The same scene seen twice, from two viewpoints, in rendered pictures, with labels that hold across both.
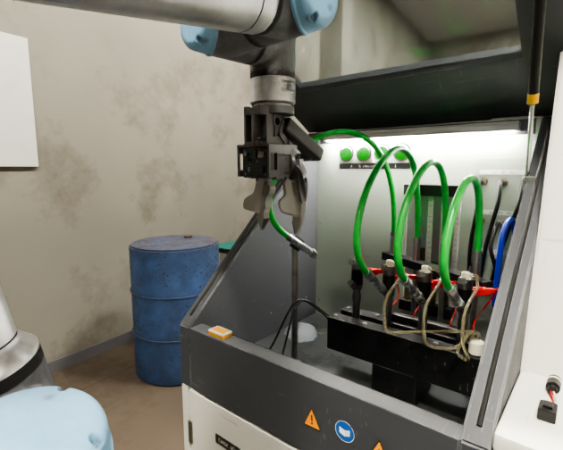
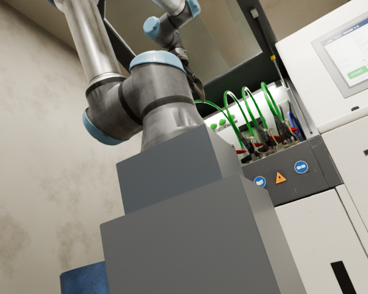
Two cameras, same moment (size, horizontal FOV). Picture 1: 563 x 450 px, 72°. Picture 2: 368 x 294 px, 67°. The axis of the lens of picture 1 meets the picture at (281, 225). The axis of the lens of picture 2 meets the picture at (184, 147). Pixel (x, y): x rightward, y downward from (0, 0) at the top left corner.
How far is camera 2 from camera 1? 0.73 m
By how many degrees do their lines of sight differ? 32
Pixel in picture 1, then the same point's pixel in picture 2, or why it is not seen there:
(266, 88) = (177, 52)
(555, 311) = (320, 113)
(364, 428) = (267, 171)
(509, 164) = (278, 100)
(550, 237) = (304, 93)
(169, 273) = (96, 282)
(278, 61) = (179, 44)
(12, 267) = not seen: outside the picture
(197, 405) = not seen: hidden behind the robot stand
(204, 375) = not seen: hidden behind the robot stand
